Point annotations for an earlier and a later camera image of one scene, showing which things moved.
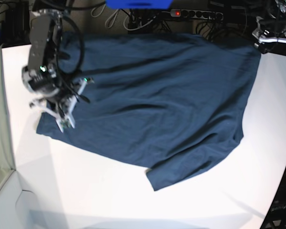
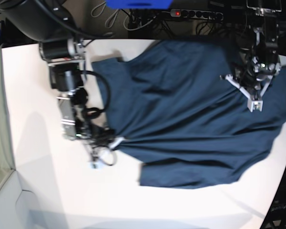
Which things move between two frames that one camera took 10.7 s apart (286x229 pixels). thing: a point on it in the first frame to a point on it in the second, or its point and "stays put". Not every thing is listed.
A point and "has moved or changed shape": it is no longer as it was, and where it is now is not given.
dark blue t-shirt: (170, 104) has moved or changed shape
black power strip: (175, 12) stays put
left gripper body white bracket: (66, 116) to (106, 154)
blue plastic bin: (139, 4) stays put
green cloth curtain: (1, 157) stays put
